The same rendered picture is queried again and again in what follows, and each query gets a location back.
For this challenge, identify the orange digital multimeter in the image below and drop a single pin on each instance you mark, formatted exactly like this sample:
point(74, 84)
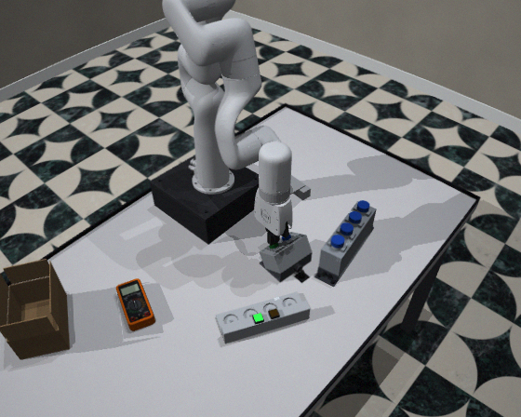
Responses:
point(135, 304)

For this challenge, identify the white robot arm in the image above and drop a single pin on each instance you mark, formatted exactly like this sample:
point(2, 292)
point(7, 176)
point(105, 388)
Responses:
point(211, 47)

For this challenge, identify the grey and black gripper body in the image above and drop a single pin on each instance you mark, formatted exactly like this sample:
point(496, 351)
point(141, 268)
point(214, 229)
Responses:
point(273, 215)

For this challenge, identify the brown cardboard box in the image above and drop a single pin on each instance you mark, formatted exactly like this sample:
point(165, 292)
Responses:
point(29, 301)

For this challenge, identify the grey button panel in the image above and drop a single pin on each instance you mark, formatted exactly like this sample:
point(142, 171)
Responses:
point(287, 256)

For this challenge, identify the black table edge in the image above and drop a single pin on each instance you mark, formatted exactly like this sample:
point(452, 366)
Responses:
point(128, 203)

